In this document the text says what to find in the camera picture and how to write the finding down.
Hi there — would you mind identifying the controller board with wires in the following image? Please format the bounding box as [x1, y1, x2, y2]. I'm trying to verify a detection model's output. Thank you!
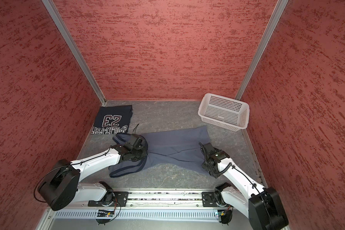
[95, 210, 115, 225]
[216, 210, 232, 225]

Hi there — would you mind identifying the aluminium mounting rail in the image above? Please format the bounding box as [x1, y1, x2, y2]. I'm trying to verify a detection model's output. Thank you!
[126, 191, 203, 207]

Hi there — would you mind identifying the grey blue tank top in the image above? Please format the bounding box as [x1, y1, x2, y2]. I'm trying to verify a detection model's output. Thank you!
[109, 126, 211, 178]

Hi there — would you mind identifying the right aluminium corner post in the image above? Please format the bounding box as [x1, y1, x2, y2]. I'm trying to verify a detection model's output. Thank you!
[235, 0, 288, 100]

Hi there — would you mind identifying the aluminium corner post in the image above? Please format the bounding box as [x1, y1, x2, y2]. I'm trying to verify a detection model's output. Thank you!
[42, 0, 107, 106]
[235, 0, 288, 100]

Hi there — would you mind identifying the white plastic laundry basket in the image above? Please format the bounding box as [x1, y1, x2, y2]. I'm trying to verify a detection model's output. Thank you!
[198, 93, 250, 131]

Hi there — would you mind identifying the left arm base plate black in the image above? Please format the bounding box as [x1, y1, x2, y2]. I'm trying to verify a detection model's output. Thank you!
[88, 191, 129, 208]

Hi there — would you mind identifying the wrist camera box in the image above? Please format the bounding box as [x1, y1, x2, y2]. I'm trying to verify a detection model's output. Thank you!
[125, 134, 143, 151]
[201, 143, 218, 156]

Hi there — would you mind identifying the navy tank top red trim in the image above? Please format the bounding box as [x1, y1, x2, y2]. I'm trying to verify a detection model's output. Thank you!
[90, 105, 133, 135]

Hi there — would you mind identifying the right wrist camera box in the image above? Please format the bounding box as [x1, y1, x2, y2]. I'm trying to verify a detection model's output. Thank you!
[201, 143, 218, 156]

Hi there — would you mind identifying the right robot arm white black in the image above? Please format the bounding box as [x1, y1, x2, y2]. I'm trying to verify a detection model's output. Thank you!
[201, 146, 289, 230]

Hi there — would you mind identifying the left aluminium corner post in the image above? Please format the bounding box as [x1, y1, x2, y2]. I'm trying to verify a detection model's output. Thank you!
[42, 0, 107, 106]

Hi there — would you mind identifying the right controller board with wires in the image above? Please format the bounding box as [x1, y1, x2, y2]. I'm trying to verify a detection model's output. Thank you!
[216, 210, 232, 225]

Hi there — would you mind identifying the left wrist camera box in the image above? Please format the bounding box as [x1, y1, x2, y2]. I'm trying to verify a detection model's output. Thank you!
[125, 134, 143, 151]

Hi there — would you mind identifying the white slotted cable duct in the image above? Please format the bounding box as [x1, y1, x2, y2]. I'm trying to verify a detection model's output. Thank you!
[53, 209, 218, 222]

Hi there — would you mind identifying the left controller board with wires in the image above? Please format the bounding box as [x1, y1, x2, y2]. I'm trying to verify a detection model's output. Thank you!
[95, 210, 115, 225]

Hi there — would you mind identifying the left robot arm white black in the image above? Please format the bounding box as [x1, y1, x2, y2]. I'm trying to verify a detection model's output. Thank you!
[34, 144, 148, 211]

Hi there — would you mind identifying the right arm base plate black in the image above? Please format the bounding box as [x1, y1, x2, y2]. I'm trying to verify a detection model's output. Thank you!
[201, 192, 218, 208]

